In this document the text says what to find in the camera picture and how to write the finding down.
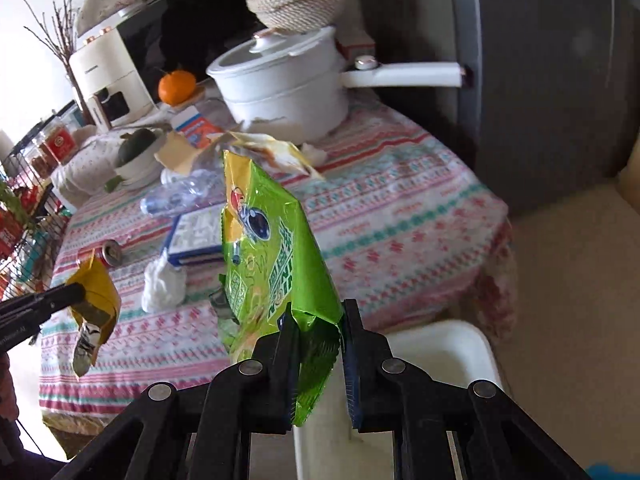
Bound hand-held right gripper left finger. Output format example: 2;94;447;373
50;311;301;480

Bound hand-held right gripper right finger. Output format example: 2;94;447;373
341;299;591;480

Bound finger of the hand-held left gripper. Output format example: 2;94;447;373
0;282;87;332

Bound yellow wrapper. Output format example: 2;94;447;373
65;255;122;379

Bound white plastic bin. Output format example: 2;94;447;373
294;321;502;480

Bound green snack bag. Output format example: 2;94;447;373
216;149;346;428

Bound person's left forearm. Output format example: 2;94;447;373
0;351;20;422

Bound red drink can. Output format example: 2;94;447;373
77;239;124;269

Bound large crumpled white tissue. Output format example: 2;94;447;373
141;254;189;314

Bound floral cloth bundle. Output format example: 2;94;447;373
50;129;128;211

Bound red labelled jar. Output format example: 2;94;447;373
37;126;77;164

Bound white bowl stack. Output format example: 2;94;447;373
114;146;162;187

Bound blue and white box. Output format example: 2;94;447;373
166;204;227;267

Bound clear plastic bottle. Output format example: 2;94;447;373
139;169;227;219

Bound dark green squash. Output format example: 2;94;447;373
117;128;159;167

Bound patterned tablecloth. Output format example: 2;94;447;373
37;94;518;416

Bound tan cardboard piece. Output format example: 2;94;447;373
153;131;213;177

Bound crumpled white and tan wrapper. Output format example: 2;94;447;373
222;131;327;182

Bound small crumpled white tissue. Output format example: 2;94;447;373
299;143;329;164

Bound blue and orange carton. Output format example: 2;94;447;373
171;112;224;149

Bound cream air fryer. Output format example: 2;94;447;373
68;25;157;129

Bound orange tangerine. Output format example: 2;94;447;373
158;68;198;107

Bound dried branches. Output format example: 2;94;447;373
22;0;98;127

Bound white electric pot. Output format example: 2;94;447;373
206;25;475;144

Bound black microwave oven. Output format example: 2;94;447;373
114;0;273;107

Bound grey refrigerator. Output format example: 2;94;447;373
444;0;640;218

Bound black wire rack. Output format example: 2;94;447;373
0;114;72;303

